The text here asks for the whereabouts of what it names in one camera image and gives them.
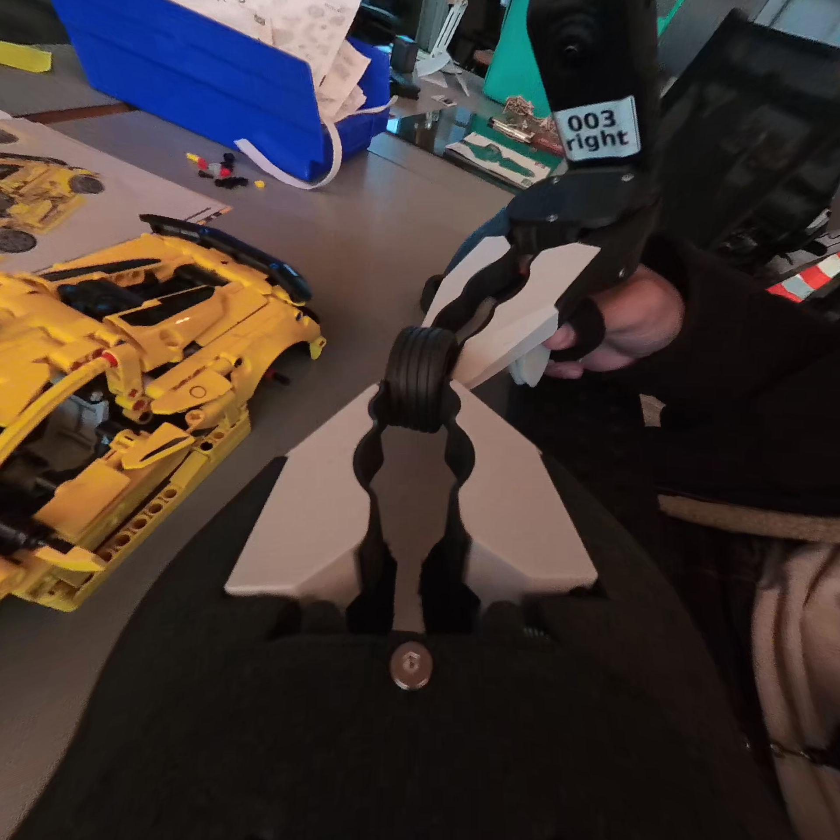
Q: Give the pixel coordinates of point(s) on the blue plastic bin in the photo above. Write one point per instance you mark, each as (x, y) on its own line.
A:
(197, 79)

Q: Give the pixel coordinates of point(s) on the person's right hand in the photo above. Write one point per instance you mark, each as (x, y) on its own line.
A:
(643, 315)

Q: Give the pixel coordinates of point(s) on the grey shirt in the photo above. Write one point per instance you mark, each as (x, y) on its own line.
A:
(800, 656)

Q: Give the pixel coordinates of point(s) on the wheel picture instruction booklet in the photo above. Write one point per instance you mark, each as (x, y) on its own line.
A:
(131, 184)

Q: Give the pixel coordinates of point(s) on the orange striped traffic cone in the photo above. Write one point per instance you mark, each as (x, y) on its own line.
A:
(807, 279)

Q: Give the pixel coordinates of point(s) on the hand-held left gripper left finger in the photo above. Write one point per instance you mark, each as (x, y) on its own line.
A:
(295, 525)

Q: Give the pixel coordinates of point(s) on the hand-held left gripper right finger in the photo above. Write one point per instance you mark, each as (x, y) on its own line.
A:
(525, 525)

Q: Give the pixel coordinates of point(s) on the yellow toy brick car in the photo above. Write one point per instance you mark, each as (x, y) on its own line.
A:
(164, 315)

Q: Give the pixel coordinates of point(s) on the cluster of small loose bricks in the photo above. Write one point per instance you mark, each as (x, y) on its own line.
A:
(223, 172)

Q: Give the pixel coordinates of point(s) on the teal green box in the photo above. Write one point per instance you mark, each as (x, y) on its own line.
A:
(512, 52)

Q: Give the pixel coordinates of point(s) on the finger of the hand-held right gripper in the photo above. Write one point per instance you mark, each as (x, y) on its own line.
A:
(466, 269)
(525, 321)

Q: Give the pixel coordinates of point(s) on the small dark cup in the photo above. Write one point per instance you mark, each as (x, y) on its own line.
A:
(403, 54)

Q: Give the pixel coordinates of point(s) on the small yellow object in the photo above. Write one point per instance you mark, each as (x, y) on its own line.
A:
(23, 56)

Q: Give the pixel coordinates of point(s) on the green and white leaflet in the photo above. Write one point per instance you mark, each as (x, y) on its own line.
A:
(499, 157)

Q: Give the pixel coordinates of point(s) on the dark tilted panel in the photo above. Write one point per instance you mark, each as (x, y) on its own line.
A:
(754, 131)

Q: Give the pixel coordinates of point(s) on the grey desk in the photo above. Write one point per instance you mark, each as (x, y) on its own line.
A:
(367, 262)

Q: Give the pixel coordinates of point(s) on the small wooden model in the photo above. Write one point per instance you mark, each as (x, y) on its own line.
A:
(525, 124)

